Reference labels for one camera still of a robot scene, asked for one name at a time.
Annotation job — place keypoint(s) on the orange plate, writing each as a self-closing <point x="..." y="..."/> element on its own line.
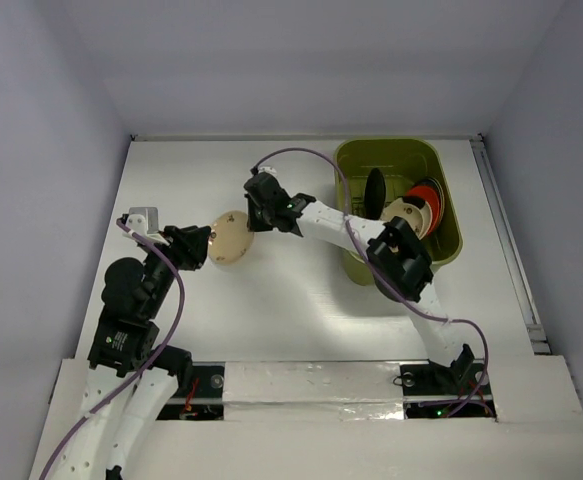
<point x="431" y="208"/>

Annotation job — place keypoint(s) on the aluminium side rail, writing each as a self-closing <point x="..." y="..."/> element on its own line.
<point x="537" y="336"/>

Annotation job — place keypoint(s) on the beige plate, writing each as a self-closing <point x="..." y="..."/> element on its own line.
<point x="230" y="238"/>

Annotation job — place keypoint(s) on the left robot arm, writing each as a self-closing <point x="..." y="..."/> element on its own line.
<point x="132" y="369"/>

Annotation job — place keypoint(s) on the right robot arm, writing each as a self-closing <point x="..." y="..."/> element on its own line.
<point x="398" y="260"/>

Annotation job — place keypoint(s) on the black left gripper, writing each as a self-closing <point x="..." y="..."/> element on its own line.
<point x="189" y="242"/>

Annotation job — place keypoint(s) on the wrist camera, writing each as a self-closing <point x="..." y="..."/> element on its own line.
<point x="263" y="168"/>
<point x="143" y="221"/>

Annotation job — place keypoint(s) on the black plate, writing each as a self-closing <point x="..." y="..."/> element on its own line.
<point x="374" y="194"/>

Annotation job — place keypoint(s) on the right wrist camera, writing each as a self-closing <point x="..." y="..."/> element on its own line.
<point x="263" y="168"/>

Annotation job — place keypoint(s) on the silver taped base panel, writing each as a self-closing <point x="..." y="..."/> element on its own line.
<point x="312" y="392"/>

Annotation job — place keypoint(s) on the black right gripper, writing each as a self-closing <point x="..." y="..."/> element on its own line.
<point x="262" y="201"/>

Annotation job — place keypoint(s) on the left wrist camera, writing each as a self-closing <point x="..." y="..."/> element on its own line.
<point x="143" y="221"/>

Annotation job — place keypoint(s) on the green dish rack tub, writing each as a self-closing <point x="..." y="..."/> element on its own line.
<point x="404" y="162"/>

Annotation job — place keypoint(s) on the cream floral plate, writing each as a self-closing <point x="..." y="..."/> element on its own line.
<point x="407" y="210"/>

